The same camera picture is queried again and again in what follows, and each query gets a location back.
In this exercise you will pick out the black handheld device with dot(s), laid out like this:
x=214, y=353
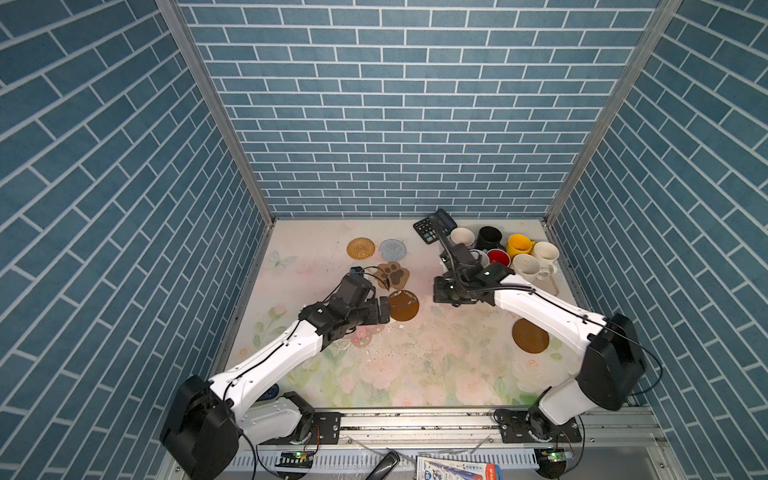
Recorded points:
x=385, y=466

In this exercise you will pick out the blue black stapler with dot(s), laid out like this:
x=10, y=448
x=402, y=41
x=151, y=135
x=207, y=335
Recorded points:
x=270, y=394

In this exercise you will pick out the black desk calculator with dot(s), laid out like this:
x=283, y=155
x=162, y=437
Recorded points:
x=423, y=229

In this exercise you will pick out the white mug far right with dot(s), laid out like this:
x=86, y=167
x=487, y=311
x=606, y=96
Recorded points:
x=546, y=254

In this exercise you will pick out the lilac mug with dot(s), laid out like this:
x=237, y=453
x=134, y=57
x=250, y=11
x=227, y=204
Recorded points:
x=463, y=236

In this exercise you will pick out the pink flower coaster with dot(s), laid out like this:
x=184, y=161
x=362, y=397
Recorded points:
x=359, y=337

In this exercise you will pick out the blue woven round coaster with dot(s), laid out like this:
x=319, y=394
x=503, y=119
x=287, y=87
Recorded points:
x=392, y=250

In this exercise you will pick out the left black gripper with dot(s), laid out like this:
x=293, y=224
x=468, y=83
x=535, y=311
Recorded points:
x=374, y=315

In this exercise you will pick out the black mug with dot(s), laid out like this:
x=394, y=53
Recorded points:
x=488, y=238

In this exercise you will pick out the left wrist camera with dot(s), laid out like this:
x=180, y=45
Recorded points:
x=355, y=288

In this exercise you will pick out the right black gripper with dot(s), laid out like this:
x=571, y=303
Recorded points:
x=438, y=293

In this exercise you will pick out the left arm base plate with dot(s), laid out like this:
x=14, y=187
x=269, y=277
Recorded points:
x=323, y=428

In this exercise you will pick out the brown paw print coaster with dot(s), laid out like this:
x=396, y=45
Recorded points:
x=391, y=276

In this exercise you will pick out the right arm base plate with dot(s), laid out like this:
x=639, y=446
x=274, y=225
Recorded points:
x=522, y=427

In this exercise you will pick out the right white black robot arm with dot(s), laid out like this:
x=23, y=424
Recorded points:
x=612, y=359

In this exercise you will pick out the printed paper box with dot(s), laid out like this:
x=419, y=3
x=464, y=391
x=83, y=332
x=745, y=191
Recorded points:
x=442, y=469

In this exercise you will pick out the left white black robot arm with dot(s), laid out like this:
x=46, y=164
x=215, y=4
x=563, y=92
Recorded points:
x=207, y=418

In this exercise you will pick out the white mug red inside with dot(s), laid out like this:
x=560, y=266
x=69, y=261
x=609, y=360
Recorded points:
x=499, y=256

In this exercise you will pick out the white mug front right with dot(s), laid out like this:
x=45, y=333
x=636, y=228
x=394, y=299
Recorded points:
x=530, y=268

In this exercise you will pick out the amber glossy round coaster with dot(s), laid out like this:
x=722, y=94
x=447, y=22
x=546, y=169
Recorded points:
x=403, y=305

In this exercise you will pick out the beige rectangular tray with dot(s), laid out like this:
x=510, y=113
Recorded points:
x=546, y=285

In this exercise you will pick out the yellow mug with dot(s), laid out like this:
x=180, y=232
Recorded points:
x=518, y=244

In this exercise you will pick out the tan rattan round coaster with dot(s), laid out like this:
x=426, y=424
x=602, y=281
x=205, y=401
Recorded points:
x=361, y=248

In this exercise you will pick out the light blue floral mug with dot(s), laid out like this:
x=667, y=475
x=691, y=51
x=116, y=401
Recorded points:
x=481, y=256

